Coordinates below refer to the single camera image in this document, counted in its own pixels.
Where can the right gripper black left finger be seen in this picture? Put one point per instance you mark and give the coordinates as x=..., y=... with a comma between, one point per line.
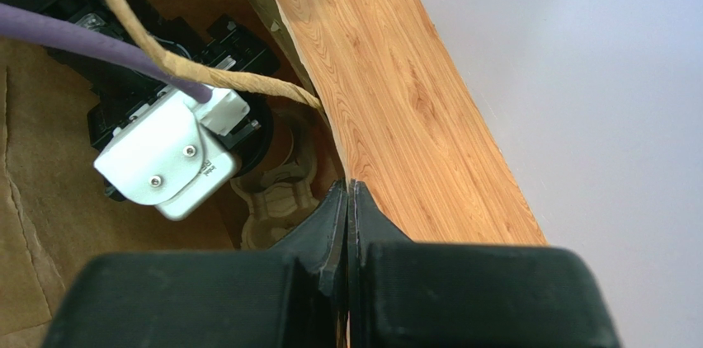
x=289, y=295

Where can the brown paper bag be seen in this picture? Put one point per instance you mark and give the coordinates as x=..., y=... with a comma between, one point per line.
x=54, y=215

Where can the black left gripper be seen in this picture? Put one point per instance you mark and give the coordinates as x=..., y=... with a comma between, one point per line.
x=87, y=36

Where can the black plastic cup lid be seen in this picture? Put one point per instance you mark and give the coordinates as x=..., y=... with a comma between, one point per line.
x=254, y=134

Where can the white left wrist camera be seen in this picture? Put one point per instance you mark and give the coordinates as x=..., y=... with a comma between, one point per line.
x=170, y=156

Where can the grey pulp cup carrier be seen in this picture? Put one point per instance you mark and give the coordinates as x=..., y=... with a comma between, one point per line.
x=278, y=191

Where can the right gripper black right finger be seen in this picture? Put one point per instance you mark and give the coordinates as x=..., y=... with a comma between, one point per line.
x=404, y=293

